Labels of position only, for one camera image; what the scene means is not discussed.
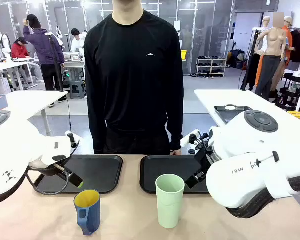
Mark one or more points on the grey step stool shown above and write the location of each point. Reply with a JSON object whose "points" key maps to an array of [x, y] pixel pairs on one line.
{"points": [[77, 90]]}

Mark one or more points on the mannequin in orange clothes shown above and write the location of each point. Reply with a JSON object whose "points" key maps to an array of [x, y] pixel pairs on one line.
{"points": [[288, 37]]}

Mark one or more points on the bare mannequin grey trousers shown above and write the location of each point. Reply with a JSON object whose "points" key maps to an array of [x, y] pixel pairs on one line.
{"points": [[275, 42]]}

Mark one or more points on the blue mug yellow inside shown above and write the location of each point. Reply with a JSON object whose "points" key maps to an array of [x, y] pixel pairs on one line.
{"points": [[92, 212]]}

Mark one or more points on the black folded tripod stand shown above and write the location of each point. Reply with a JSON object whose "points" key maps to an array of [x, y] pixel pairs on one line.
{"points": [[251, 57]]}

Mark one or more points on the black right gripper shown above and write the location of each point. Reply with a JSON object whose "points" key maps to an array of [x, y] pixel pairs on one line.
{"points": [[202, 160]]}

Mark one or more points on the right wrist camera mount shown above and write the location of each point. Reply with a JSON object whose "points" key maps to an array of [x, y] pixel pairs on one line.
{"points": [[187, 140]]}

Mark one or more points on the black plastic serving tray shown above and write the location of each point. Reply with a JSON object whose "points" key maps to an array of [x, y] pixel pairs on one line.
{"points": [[165, 167], [97, 172]]}

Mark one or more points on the yellow plastic basket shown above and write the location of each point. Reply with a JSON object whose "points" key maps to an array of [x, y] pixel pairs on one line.
{"points": [[184, 55]]}

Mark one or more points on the person in purple jacket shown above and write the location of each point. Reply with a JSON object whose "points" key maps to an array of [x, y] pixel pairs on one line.
{"points": [[45, 47]]}

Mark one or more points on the person in black shirt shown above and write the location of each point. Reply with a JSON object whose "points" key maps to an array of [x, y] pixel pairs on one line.
{"points": [[132, 75]]}

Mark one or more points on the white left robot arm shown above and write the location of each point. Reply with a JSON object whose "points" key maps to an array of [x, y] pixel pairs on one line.
{"points": [[15, 150]]}

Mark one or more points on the person in red jacket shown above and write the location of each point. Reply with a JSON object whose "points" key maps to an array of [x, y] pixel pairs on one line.
{"points": [[18, 51]]}

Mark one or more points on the person in white shirt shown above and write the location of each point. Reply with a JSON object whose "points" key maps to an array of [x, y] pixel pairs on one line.
{"points": [[77, 42]]}

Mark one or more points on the person's left hand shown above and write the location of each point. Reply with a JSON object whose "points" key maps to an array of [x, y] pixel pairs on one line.
{"points": [[176, 152]]}

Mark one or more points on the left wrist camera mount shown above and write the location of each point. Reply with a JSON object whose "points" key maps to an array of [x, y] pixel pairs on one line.
{"points": [[73, 140]]}

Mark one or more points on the black utility cart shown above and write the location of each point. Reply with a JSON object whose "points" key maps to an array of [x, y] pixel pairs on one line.
{"points": [[290, 95]]}

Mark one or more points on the beige mannequin white shirt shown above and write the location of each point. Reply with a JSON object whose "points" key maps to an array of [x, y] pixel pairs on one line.
{"points": [[266, 22]]}

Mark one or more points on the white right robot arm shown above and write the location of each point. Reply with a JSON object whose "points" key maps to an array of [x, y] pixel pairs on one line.
{"points": [[240, 180]]}

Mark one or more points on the tall light green cup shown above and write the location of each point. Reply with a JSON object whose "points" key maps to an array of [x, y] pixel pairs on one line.
{"points": [[170, 207]]}

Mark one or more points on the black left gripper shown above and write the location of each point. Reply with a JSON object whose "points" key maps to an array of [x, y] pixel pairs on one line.
{"points": [[47, 170]]}

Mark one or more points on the white shoe rack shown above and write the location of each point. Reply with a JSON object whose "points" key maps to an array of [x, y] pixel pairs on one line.
{"points": [[211, 65]]}

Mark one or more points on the white background desk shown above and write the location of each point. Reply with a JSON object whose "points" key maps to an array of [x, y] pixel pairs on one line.
{"points": [[5, 65]]}

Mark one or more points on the white humanoid robot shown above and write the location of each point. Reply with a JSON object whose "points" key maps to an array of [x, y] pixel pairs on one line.
{"points": [[6, 47]]}

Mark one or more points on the white side table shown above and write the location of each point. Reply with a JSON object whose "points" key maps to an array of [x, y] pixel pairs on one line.
{"points": [[35, 100], [265, 102]]}

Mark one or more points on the person's right forearm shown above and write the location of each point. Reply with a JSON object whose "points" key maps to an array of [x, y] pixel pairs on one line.
{"points": [[96, 125]]}

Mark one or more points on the black tripod pole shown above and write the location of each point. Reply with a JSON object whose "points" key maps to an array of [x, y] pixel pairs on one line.
{"points": [[56, 62]]}

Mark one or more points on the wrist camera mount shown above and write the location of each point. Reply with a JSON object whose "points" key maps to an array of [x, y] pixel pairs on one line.
{"points": [[73, 140], [187, 140]]}

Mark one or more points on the person's left forearm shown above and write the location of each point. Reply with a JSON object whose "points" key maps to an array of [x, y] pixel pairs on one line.
{"points": [[177, 125]]}

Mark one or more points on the white workbench with equipment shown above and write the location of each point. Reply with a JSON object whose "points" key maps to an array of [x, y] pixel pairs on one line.
{"points": [[73, 63]]}

